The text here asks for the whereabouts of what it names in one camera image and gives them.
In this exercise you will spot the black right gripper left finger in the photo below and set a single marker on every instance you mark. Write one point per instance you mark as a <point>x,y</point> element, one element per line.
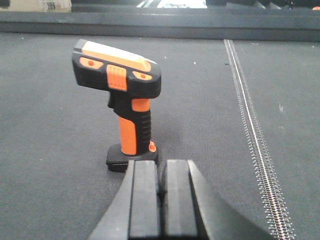
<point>134,212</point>

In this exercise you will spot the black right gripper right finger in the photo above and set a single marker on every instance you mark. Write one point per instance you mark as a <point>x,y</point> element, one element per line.
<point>192,210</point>

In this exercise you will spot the orange black barcode scanner gun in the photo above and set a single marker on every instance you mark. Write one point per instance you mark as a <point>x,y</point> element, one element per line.
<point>132,82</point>

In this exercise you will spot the metal belt lacing seam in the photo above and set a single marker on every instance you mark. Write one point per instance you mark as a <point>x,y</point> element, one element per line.
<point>278,217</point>

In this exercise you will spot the stacked cardboard boxes background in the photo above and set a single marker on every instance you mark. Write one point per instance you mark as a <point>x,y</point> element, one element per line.
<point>60,6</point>

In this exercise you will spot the dark conveyor side rail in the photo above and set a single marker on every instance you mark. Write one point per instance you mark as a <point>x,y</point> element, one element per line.
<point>213,24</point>

